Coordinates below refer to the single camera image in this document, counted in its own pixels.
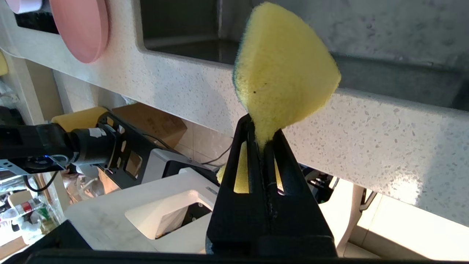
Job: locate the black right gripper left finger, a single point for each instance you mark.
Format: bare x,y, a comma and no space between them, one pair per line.
238,227

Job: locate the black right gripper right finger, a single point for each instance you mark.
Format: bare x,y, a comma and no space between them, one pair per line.
304,227

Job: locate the yellow green sponge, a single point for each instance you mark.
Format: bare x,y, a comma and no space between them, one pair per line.
285,66

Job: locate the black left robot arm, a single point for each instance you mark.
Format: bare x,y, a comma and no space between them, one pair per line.
44,146

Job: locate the stainless steel sink basin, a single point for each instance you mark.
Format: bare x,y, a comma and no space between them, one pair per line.
384,47

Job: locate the white counter cabinet front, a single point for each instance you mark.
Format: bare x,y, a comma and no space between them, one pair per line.
403,227

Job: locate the brown box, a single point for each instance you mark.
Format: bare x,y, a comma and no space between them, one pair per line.
154,123

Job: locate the yellow cardboard box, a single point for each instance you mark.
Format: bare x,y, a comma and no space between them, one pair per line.
78,119

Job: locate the pink plate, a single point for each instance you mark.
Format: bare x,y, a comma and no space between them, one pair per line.
82,25

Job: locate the black glass cooktop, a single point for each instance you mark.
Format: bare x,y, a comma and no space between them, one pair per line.
36,24

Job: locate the black metal base frame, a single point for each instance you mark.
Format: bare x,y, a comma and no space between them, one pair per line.
135,150

